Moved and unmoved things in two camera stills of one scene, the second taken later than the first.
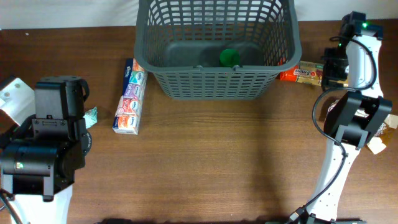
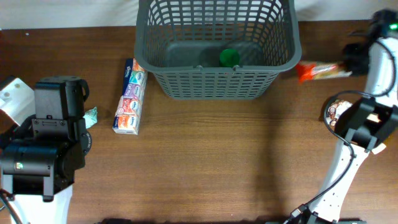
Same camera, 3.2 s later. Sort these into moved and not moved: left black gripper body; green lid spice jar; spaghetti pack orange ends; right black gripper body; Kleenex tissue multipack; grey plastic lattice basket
Moved: spaghetti pack orange ends; right black gripper body
Not moved: grey plastic lattice basket; green lid spice jar; Kleenex tissue multipack; left black gripper body
